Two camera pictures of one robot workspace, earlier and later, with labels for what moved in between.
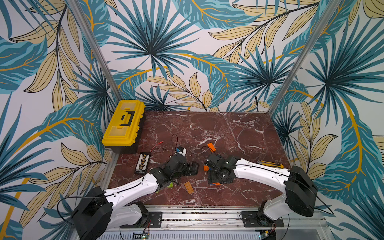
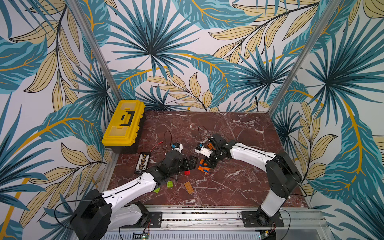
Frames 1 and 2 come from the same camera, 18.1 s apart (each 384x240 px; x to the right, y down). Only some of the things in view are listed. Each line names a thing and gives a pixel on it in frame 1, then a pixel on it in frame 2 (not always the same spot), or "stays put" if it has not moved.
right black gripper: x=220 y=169 to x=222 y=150
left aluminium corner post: x=99 y=54 stays put
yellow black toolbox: x=121 y=135 stays put
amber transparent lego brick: x=189 y=188 stays put
